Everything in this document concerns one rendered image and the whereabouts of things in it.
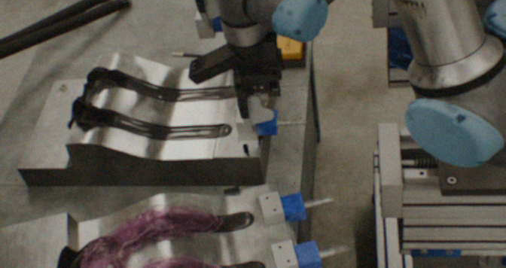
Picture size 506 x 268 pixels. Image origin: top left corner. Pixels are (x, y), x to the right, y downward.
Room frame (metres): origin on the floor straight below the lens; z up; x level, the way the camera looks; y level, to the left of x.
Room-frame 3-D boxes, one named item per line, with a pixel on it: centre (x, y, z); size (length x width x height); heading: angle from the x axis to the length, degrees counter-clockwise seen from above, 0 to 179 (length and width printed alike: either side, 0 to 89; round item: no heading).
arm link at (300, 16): (0.86, -0.09, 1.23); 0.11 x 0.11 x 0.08; 39
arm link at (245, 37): (0.93, -0.01, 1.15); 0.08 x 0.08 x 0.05
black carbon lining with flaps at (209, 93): (1.04, 0.20, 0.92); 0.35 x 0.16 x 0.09; 76
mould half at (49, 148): (1.05, 0.22, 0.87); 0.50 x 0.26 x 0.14; 76
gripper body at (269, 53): (0.92, -0.02, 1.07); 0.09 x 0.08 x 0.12; 76
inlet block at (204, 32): (1.24, 0.02, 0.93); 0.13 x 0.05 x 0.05; 76
